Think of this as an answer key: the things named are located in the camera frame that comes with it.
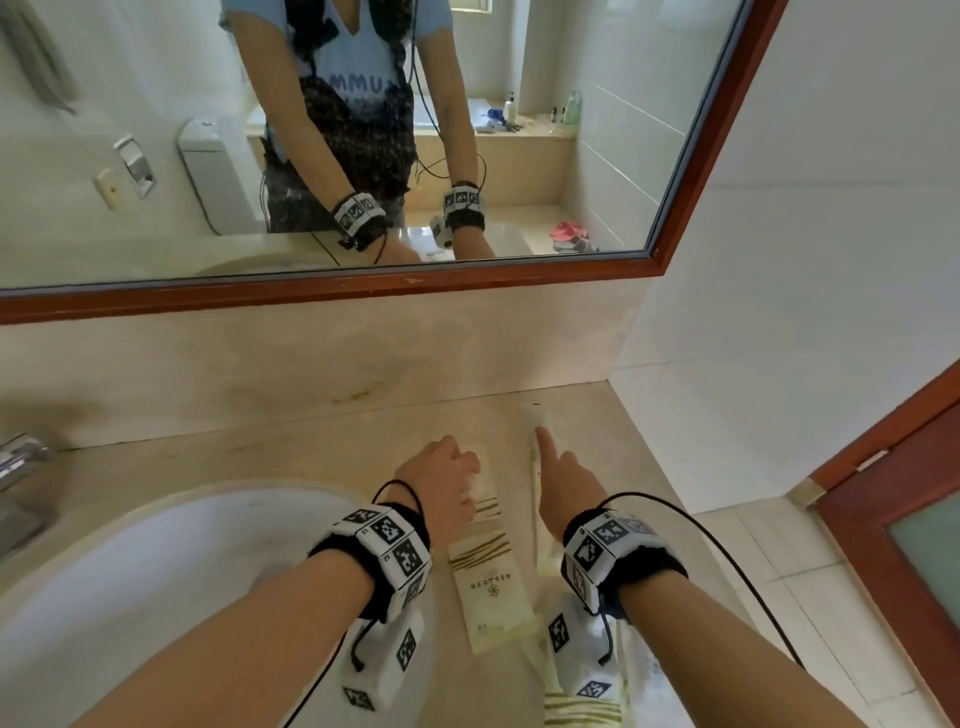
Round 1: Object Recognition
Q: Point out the white marker wrist camera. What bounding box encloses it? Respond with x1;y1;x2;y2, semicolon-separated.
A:
341;607;426;712
543;592;628;703

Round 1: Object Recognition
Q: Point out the black cable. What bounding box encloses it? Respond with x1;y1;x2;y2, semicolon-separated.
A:
606;492;805;670
281;618;372;728

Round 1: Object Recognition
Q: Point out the person's right hand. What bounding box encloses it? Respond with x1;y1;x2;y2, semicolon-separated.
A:
534;426;610;543

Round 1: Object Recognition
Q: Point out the long clear toothbrush packet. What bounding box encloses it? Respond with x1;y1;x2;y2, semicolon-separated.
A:
522;405;568;580

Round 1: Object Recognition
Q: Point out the large cream striped sachet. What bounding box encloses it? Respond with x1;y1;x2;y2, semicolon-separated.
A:
447;531;538;656

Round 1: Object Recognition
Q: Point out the cream sachet with olive stripes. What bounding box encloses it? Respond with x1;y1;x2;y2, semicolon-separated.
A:
541;690;626;728

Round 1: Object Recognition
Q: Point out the small cream striped sachet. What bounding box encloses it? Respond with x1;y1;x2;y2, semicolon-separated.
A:
459;450;502;528

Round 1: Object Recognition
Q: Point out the person's left hand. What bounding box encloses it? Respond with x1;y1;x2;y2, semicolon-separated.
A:
391;436;483;549

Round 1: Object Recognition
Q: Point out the white sink basin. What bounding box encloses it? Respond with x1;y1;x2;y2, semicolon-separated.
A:
0;483;438;728

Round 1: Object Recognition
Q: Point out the black marker wrist band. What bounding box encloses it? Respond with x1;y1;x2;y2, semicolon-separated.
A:
309;504;434;624
561;510;690;621

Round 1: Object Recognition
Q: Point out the chrome faucet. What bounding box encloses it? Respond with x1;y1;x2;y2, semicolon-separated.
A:
0;432;60;565

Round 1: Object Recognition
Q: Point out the wood framed wall mirror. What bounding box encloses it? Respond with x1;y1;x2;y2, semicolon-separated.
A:
0;0;790;326

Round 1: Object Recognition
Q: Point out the person's left forearm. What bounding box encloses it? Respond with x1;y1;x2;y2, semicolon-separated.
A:
71;551;376;728

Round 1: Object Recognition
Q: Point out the person's right forearm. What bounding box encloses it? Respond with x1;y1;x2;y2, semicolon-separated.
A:
618;577;871;728

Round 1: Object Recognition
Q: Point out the brown door with frosted glass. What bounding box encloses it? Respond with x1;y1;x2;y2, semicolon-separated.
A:
808;360;960;728

